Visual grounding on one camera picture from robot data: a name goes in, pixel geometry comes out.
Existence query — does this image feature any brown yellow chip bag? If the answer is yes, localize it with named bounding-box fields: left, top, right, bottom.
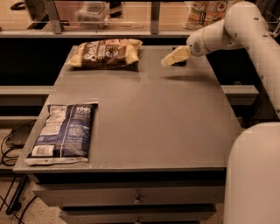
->
left=67, top=38, right=143, bottom=69

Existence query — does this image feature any black cables left floor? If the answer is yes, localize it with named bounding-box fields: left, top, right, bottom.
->
left=0, top=119, right=39, bottom=224

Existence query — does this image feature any grey metal shelf rail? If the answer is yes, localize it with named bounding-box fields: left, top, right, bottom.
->
left=0, top=0, right=197, bottom=39

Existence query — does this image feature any blue chip bag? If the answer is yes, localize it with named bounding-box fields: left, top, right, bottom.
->
left=24, top=102, right=98, bottom=165

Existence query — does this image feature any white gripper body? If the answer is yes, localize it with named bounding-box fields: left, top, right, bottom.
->
left=186, top=29, right=209, bottom=57

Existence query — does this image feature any colourful snack bag on shelf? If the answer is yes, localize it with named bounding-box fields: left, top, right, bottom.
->
left=183, top=0, right=234, bottom=30

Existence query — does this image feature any clear plastic container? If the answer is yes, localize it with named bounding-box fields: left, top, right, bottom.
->
left=75, top=2, right=109, bottom=30

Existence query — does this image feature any metal drawer knob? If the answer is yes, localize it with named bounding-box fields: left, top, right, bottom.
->
left=134, top=193, right=143, bottom=205

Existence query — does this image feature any grey cabinet with drawers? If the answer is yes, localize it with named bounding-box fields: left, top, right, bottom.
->
left=12, top=45, right=261, bottom=224

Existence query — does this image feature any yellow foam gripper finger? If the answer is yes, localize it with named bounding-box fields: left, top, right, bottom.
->
left=161, top=45, right=191, bottom=67

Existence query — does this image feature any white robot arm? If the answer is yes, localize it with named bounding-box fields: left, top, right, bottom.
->
left=161, top=1, right=280, bottom=224

